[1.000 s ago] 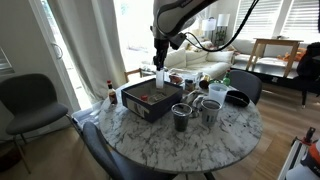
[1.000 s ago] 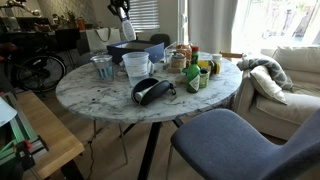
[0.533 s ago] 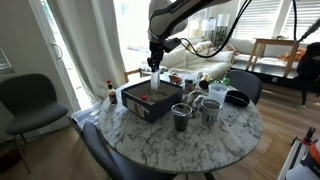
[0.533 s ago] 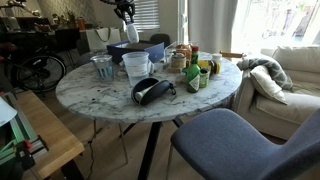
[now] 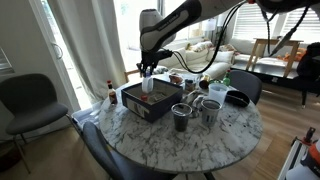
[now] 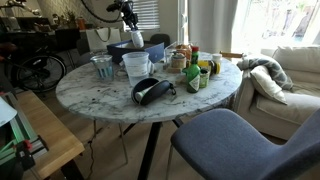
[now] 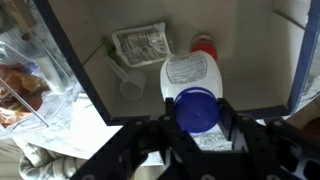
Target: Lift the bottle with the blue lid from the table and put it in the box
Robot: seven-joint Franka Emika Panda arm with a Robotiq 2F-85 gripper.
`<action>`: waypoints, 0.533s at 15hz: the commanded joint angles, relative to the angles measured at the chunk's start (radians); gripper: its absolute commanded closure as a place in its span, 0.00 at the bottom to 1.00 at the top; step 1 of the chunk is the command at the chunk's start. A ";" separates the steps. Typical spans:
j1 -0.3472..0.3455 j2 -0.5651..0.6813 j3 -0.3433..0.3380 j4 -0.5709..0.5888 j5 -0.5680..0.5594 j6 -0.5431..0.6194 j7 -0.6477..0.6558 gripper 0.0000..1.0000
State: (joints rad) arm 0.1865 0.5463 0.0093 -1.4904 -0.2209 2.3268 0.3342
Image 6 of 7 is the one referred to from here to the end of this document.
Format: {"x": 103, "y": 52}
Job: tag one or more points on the green metal rail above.
{"x": 20, "y": 133}

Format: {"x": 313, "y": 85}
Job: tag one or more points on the beige curtain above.
{"x": 213, "y": 25}

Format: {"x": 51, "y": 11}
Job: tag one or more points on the black table base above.
{"x": 150, "y": 150}

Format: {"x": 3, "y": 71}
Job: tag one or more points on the green lidded jar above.
{"x": 204, "y": 78}

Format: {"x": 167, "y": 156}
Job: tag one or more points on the clear plastic measuring container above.
{"x": 136, "y": 68}

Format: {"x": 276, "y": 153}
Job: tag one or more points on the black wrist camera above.
{"x": 114, "y": 6}

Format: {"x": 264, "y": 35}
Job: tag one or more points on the orange canister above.
{"x": 81, "y": 23}

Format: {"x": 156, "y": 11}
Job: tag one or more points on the orange brown sauce bottle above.
{"x": 187, "y": 50}

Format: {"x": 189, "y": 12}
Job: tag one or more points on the patterned grey blanket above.
{"x": 270, "y": 66}

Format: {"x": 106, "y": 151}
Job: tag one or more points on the dark sideboard cabinet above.
{"x": 46, "y": 40}

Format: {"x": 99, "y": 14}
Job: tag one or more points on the bicycle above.
{"x": 43, "y": 71}

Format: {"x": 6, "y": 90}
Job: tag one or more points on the red black clamp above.
{"x": 25, "y": 155}

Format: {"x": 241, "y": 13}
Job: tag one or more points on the white shopping bag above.
{"x": 103, "y": 38}

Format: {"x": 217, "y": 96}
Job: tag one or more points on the blue grey padded chair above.
{"x": 240, "y": 146}

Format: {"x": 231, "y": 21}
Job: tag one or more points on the wooden bench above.
{"x": 50, "y": 133}

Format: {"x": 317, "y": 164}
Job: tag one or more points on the yellow lidded jar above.
{"x": 206, "y": 65}

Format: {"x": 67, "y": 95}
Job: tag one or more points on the dark grey chair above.
{"x": 160, "y": 39}

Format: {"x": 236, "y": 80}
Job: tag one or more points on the wooden side chair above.
{"x": 231, "y": 54}

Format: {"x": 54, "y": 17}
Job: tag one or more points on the clear bottle with blue lid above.
{"x": 137, "y": 39}

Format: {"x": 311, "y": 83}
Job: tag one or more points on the beige cushion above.
{"x": 268, "y": 85}

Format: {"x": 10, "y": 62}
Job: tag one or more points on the clear striped cup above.
{"x": 102, "y": 68}

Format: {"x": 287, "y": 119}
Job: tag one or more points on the beige couch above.
{"x": 293, "y": 100}

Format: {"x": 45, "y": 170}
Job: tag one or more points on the black glasses case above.
{"x": 151, "y": 91}

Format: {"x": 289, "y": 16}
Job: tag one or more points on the blue cardboard box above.
{"x": 151, "y": 53}

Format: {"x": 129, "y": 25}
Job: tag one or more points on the green lime juice bottle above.
{"x": 193, "y": 75}

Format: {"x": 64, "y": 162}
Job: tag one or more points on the white small container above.
{"x": 216, "y": 59}

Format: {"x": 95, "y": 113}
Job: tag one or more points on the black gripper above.
{"x": 128, "y": 13}

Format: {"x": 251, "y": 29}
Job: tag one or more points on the jar with brown lid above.
{"x": 178, "y": 61}

